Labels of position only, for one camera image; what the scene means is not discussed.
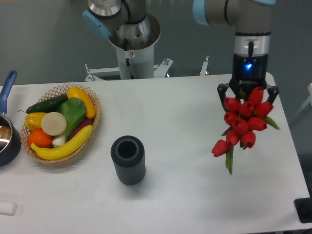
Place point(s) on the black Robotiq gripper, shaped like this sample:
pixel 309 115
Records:
pixel 248 73

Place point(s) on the red tulip bouquet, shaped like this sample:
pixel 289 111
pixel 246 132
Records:
pixel 244 115

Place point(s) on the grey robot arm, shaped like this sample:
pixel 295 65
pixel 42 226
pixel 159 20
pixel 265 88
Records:
pixel 250 18

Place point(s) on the white furniture edge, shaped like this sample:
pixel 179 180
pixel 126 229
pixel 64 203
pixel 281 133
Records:
pixel 304 109

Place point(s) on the black device at edge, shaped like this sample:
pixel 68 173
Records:
pixel 304 209

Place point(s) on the dark grey ribbed vase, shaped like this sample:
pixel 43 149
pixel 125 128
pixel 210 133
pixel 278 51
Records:
pixel 128 156

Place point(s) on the purple eggplant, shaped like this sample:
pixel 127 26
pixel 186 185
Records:
pixel 86 122

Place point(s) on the yellow squash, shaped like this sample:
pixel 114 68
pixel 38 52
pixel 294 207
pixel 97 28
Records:
pixel 76 92

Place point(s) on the green bok choy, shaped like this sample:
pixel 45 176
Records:
pixel 74 111

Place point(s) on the yellow banana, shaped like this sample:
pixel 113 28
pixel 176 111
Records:
pixel 66 149

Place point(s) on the woven wicker basket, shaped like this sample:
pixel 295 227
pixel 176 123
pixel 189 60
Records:
pixel 58 91

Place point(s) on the green cucumber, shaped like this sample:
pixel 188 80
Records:
pixel 46 106

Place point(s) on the beige round disc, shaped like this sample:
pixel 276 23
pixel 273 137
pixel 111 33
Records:
pixel 53 123

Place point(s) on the orange fruit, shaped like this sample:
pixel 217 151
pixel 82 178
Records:
pixel 39 138

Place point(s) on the yellow bell pepper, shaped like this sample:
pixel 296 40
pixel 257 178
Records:
pixel 33 120

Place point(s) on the white cylinder object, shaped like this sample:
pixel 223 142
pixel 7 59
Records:
pixel 8 208

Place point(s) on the white metal frame bracket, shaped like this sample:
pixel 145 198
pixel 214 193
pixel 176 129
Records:
pixel 160 71

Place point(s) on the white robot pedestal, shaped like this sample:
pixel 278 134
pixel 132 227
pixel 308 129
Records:
pixel 134 44

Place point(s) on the blue handled saucepan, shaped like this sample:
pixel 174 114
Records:
pixel 10 144

